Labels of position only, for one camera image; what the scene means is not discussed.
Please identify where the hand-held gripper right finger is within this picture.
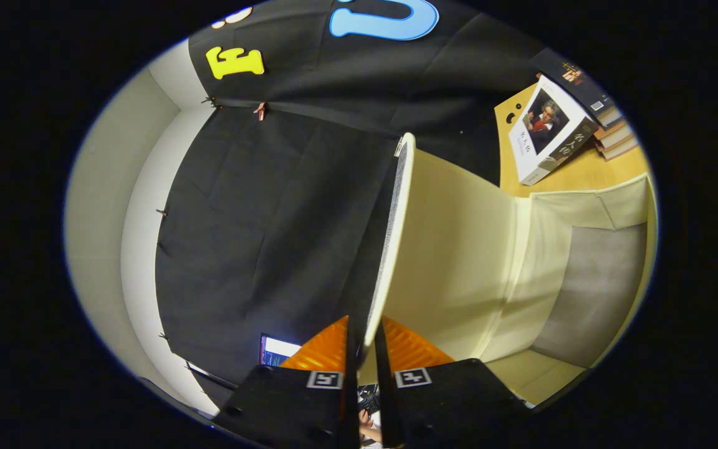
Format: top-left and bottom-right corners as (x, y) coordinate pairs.
(373, 316), (534, 449)

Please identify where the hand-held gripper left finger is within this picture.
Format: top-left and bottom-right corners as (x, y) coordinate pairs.
(213, 315), (361, 449)

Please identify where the grey fabric storage box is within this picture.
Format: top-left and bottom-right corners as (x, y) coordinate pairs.
(359, 132), (658, 409)

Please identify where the white portrait book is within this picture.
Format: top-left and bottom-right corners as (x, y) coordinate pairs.
(509, 75), (600, 186)

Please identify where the brown-spine book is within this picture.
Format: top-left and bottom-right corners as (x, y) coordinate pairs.
(602, 134), (640, 162)
(593, 120), (635, 150)

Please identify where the dark cover book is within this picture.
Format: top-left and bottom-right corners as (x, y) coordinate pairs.
(530, 48), (625, 128)

